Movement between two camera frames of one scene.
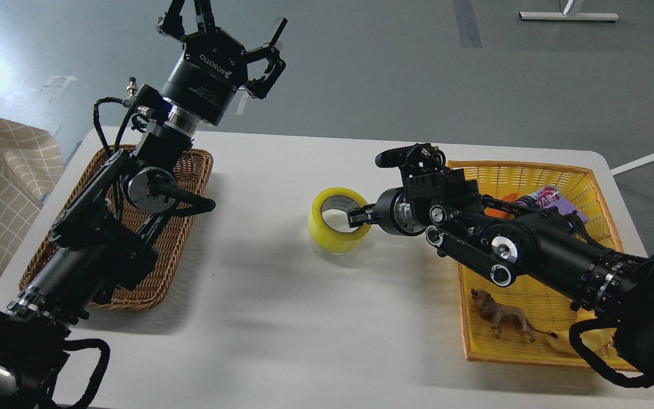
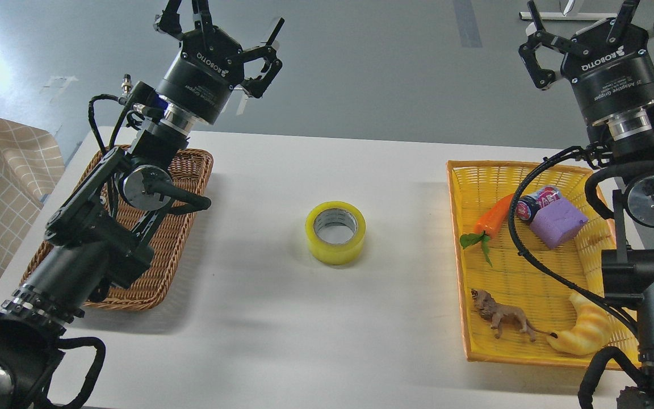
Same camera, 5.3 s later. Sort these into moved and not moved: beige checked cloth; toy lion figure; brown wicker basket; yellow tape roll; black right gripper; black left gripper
Moved: yellow tape roll; black right gripper
Not moved: beige checked cloth; toy lion figure; black left gripper; brown wicker basket
